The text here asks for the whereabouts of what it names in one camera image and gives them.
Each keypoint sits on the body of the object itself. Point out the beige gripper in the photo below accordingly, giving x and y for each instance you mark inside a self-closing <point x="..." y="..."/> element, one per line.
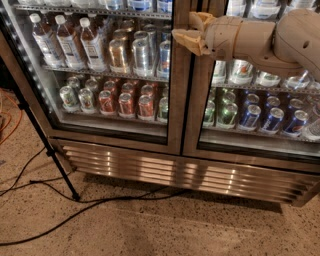
<point x="222" y="34"/>

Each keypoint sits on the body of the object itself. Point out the glass fridge door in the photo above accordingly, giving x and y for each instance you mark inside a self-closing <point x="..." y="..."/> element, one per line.
<point x="237" y="146"/>
<point x="127" y="20"/>

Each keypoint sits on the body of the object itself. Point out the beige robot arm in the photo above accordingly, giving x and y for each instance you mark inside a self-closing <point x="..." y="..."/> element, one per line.
<point x="284" y="48"/>

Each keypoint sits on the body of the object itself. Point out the green can right fridge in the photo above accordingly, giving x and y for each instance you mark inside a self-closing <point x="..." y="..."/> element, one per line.
<point x="209" y="113"/>

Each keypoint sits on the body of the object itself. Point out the green soda can left door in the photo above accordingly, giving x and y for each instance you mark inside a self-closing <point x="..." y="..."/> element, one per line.
<point x="163" y="110"/>

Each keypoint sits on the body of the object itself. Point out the steel fridge bottom grille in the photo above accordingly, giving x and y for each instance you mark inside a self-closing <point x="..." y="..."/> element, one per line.
<point x="238" y="180"/>

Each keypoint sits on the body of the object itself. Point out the blue silver energy can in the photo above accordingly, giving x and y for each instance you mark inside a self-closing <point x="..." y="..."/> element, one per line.
<point x="164" y="59"/>

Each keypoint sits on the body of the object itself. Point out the white sparkling can left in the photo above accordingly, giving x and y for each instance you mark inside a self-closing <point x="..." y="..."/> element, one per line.
<point x="219" y="73"/>

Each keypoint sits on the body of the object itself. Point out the white sparkling can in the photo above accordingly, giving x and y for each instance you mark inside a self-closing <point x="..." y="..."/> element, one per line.
<point x="219" y="73"/>
<point x="266" y="79"/>
<point x="241" y="72"/>

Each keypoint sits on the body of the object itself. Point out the silver tall can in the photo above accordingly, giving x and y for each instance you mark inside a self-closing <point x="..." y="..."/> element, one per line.
<point x="142" y="65"/>

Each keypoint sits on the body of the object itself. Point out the white sparkling can middle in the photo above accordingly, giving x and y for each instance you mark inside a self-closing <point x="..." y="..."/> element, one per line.
<point x="241" y="72"/>

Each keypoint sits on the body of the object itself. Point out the gold tall can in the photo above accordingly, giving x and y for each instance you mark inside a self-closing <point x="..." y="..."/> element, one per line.
<point x="119" y="57"/>

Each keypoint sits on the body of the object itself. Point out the white sparkling can right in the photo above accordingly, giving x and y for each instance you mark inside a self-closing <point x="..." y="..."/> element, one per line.
<point x="266" y="79"/>

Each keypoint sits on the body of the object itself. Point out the red soda can right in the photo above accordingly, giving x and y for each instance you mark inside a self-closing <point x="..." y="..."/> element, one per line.
<point x="146" y="107"/>

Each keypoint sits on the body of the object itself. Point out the red soda can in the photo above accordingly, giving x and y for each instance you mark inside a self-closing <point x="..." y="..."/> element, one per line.
<point x="107" y="103"/>
<point x="146" y="107"/>
<point x="126" y="105"/>

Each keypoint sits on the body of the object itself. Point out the red soda can middle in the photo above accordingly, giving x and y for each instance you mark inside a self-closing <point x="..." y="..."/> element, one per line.
<point x="126" y="105"/>

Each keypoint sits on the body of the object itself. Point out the right tea bottle white cap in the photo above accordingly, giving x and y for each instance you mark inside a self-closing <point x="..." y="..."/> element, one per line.
<point x="92" y="44"/>

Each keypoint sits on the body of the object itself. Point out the tea bottle white cap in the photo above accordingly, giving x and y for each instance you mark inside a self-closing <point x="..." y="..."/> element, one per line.
<point x="92" y="44"/>
<point x="47" y="42"/>
<point x="70" y="44"/>

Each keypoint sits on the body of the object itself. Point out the blue soda can left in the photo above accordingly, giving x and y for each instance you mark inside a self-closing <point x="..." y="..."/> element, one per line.
<point x="250" y="118"/>

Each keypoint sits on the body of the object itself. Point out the blue soda can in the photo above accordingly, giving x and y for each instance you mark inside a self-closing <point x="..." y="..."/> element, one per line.
<point x="272" y="121"/>
<point x="295" y="124"/>
<point x="250" y="118"/>

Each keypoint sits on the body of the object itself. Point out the red soda can left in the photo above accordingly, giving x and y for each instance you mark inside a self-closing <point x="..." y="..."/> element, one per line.
<point x="107" y="103"/>

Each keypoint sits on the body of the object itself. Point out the blue soda can middle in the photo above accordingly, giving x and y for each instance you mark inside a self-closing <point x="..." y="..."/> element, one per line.
<point x="272" y="121"/>

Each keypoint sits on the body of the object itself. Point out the middle tea bottle white cap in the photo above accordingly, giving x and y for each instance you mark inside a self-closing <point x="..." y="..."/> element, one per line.
<point x="70" y="44"/>

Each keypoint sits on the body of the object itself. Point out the blue soda can right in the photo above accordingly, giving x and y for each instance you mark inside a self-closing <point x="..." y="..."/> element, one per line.
<point x="295" y="124"/>

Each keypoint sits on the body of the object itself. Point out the green white soda can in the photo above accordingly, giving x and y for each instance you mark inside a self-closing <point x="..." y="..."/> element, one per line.
<point x="70" y="102"/>

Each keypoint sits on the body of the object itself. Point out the left tea bottle white cap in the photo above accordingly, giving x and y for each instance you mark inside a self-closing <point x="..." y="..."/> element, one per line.
<point x="47" y="42"/>

